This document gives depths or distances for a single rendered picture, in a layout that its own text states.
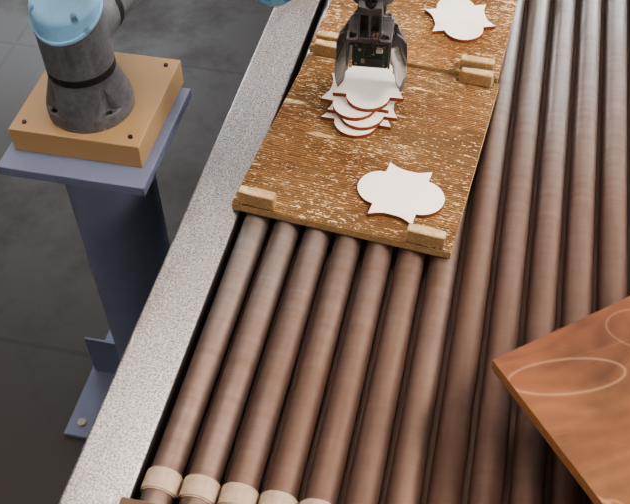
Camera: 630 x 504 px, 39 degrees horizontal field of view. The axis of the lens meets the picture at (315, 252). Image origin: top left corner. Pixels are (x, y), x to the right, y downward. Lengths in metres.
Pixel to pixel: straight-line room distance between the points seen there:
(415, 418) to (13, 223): 1.82
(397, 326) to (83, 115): 0.65
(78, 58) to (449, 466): 0.85
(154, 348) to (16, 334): 1.27
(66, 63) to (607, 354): 0.93
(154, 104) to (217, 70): 1.57
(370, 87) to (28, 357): 1.29
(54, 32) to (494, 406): 0.87
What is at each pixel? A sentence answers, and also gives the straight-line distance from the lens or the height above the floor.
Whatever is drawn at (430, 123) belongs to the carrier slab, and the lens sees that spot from 1.55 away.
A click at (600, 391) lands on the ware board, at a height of 1.04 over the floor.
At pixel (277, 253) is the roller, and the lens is 1.36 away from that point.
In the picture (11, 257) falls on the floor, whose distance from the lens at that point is 2.70.
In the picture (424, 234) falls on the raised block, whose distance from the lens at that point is 1.33.
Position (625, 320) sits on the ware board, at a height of 1.04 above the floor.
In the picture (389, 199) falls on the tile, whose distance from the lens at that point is 1.40.
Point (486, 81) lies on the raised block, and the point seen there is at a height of 0.95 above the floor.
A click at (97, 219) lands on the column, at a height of 0.71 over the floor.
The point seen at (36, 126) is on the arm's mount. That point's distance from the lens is 1.64.
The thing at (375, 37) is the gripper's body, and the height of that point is 1.10.
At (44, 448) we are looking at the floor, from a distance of 2.31.
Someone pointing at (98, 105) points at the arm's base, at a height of 0.97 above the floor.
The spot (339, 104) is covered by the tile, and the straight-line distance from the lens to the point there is 1.54.
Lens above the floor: 1.95
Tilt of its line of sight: 50 degrees down
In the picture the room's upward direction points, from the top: 1 degrees counter-clockwise
